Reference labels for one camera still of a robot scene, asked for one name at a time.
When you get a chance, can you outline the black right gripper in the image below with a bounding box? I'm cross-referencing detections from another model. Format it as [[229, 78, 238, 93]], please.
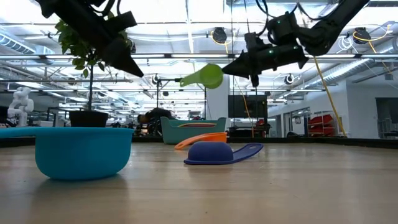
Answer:
[[221, 43, 310, 88]]

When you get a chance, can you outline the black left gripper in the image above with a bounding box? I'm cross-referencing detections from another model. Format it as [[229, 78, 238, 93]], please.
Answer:
[[54, 0, 144, 78]]

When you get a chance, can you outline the orange measuring cup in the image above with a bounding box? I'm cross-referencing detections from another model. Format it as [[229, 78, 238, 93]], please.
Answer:
[[174, 131, 228, 151]]

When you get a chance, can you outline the navy measuring cup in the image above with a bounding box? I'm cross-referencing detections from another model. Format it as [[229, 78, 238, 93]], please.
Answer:
[[183, 141, 264, 166]]

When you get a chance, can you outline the teal plastic basket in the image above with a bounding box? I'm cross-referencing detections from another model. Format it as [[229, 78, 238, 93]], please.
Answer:
[[160, 116, 227, 145]]

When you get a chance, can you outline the light blue measuring cup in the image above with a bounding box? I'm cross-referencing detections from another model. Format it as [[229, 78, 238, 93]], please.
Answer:
[[0, 126, 135, 182]]

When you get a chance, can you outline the black monitor screen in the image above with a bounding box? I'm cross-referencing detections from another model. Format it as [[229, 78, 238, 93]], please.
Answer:
[[228, 95, 268, 119]]

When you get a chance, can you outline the green artificial plant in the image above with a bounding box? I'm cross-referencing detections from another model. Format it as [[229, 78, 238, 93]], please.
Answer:
[[54, 20, 133, 112]]

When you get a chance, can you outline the person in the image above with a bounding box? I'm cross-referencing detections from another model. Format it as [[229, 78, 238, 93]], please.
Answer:
[[137, 107, 175, 136]]

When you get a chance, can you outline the black plant pot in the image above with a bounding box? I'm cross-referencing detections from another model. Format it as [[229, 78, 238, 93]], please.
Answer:
[[68, 110, 109, 128]]

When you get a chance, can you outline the red storage bin shelf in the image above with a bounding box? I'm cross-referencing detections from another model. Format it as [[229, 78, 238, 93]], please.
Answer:
[[307, 113, 343, 137]]

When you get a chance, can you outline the white robot figure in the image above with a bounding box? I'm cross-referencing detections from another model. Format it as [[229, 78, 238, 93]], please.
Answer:
[[6, 86, 34, 128]]

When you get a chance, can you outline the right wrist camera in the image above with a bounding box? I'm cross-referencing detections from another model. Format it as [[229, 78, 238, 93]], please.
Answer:
[[244, 31, 265, 54]]

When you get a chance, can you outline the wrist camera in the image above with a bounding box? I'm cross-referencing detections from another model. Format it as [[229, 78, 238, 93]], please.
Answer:
[[107, 11, 138, 32], [244, 31, 265, 54]]

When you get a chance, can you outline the black hanging cable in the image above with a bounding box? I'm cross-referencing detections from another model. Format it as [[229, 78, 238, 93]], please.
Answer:
[[243, 0, 259, 121]]

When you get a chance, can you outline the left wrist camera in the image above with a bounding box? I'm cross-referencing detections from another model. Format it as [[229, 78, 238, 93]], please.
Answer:
[[107, 11, 138, 32]]

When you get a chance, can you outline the black metal frame rig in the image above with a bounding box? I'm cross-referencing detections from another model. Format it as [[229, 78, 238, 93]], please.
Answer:
[[156, 77, 207, 121]]

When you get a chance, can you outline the yellow hanging cable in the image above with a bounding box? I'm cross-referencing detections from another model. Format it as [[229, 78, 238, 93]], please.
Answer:
[[312, 54, 348, 138]]

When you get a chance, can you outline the black aluminium table frame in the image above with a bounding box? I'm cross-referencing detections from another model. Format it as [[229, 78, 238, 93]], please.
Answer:
[[0, 136, 398, 149]]

